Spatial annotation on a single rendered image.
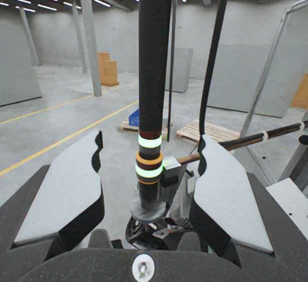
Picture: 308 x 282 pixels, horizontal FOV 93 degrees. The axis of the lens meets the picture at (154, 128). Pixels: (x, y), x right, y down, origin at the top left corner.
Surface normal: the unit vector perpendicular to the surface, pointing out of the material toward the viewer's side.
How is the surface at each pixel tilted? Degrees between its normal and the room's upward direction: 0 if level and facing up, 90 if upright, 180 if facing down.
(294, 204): 50
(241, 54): 90
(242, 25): 90
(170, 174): 90
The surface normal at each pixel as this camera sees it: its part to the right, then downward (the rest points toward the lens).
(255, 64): -0.39, 0.40
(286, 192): -0.73, -0.66
